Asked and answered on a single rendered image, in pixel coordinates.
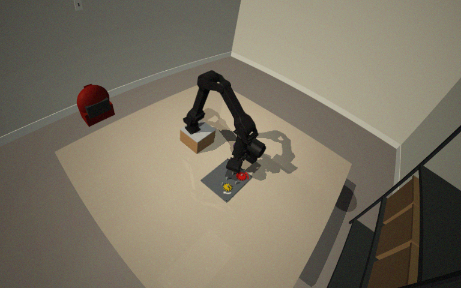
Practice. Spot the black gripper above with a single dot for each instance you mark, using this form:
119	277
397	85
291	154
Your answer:
235	163

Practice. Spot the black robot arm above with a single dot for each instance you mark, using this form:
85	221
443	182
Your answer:
244	124

